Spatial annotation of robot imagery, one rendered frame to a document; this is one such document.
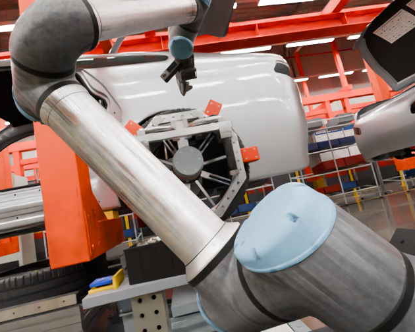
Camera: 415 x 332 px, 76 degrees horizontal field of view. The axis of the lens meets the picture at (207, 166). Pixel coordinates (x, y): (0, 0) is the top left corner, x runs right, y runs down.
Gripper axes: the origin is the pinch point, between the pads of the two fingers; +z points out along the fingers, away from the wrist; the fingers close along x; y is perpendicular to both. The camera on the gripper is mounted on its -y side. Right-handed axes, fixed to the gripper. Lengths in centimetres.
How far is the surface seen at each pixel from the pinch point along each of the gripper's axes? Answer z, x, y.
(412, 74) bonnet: 129, 39, 355
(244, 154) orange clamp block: 18.1, -36.6, 14.4
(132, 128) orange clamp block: 6.9, -3.0, -29.1
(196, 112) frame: 5.4, -10.6, 2.3
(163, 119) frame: 8.8, -2.7, -12.6
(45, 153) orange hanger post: 5, -1, -68
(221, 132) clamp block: -4.5, -37.1, -0.1
